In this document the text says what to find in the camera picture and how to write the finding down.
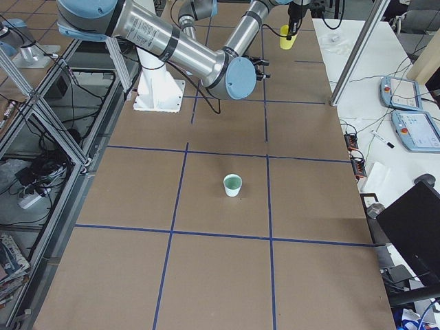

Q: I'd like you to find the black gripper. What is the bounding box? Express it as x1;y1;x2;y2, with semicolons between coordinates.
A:
248;56;271;81
286;0;305;41

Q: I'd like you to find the yellow cup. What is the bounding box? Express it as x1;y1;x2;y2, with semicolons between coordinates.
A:
279;25;296;50

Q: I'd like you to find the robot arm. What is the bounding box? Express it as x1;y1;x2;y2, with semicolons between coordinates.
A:
56;1;272;100
172;1;311;58

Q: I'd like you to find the light green cup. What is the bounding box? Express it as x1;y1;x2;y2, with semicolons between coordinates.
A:
223;173;243;197

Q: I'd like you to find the stack of books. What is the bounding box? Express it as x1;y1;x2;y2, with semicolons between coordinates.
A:
1;232;31;308

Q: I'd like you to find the clear plastic bag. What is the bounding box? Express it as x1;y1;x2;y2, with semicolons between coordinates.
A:
318;32;353;55

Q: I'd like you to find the upper blue teach pendant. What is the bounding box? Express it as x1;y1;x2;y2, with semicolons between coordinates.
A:
379;76;423;111

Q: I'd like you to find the blue teach pendant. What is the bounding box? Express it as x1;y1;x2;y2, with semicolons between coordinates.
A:
379;76;423;111
391;111;439;153

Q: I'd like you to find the black marker pen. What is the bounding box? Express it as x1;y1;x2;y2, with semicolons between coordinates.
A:
371;130;395;149

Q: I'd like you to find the lower blue teach pendant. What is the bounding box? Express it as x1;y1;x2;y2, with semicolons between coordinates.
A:
391;111;439;153

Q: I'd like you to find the black monitor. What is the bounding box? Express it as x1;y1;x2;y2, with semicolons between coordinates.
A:
377;181;439;286

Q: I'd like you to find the white power strip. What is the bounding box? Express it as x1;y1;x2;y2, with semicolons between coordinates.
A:
17;188;51;210

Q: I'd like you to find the aluminium frame post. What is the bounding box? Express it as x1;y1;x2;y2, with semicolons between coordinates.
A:
330;0;390;107

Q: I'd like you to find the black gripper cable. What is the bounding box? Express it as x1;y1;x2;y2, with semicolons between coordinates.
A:
171;61;223;115

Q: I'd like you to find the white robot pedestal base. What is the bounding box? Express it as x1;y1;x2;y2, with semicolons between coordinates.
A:
133;47;186;113

